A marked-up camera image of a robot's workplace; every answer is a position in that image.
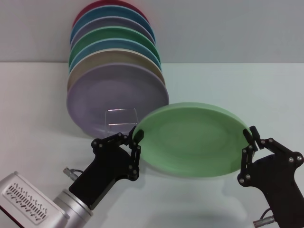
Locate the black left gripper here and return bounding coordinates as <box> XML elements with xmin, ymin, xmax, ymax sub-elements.
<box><xmin>68</xmin><ymin>129</ymin><xmax>145</xmax><ymax>211</ymax></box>

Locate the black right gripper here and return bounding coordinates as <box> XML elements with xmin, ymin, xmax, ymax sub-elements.
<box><xmin>237</xmin><ymin>125</ymin><xmax>304</xmax><ymax>228</ymax></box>

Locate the light green plate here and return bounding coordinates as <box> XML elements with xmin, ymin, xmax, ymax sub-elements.
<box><xmin>133</xmin><ymin>102</ymin><xmax>252</xmax><ymax>178</ymax></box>

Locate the purple plate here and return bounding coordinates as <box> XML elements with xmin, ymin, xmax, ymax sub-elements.
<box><xmin>66</xmin><ymin>63</ymin><xmax>170</xmax><ymax>140</ymax></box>

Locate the beige plate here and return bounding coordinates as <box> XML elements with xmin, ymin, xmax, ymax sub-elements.
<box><xmin>66</xmin><ymin>48</ymin><xmax>166</xmax><ymax>93</ymax></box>

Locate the light blue plate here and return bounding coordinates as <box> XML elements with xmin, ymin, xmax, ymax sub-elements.
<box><xmin>68</xmin><ymin>38</ymin><xmax>162</xmax><ymax>73</ymax></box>

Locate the dark green plate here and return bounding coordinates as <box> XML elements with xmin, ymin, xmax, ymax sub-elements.
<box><xmin>68</xmin><ymin>26</ymin><xmax>160</xmax><ymax>63</ymax></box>

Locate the grey lavender plate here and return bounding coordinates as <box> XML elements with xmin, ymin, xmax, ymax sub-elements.
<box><xmin>70</xmin><ymin>16</ymin><xmax>156</xmax><ymax>48</ymax></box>

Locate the dark teal blue plate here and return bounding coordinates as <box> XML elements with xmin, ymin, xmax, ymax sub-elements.
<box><xmin>70</xmin><ymin>5</ymin><xmax>156</xmax><ymax>45</ymax></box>

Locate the maroon red plate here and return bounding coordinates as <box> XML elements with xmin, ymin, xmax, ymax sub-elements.
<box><xmin>72</xmin><ymin>0</ymin><xmax>149</xmax><ymax>27</ymax></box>

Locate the metal wire plate rack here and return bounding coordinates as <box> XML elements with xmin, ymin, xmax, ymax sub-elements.
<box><xmin>104</xmin><ymin>108</ymin><xmax>140</xmax><ymax>134</ymax></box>

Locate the left gripper cable connector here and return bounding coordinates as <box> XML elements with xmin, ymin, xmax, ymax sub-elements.
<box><xmin>63</xmin><ymin>167</ymin><xmax>83</xmax><ymax>178</ymax></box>

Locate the gripper cable connector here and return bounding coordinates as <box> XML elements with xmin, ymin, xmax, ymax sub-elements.
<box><xmin>63</xmin><ymin>167</ymin><xmax>83</xmax><ymax>178</ymax></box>
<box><xmin>253</xmin><ymin>208</ymin><xmax>276</xmax><ymax>227</ymax></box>

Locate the right gripper cable connector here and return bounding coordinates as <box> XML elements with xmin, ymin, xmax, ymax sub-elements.
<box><xmin>253</xmin><ymin>208</ymin><xmax>276</xmax><ymax>227</ymax></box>

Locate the silver vented camera box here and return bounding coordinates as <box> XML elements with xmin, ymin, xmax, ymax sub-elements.
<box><xmin>0</xmin><ymin>171</ymin><xmax>69</xmax><ymax>228</ymax></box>

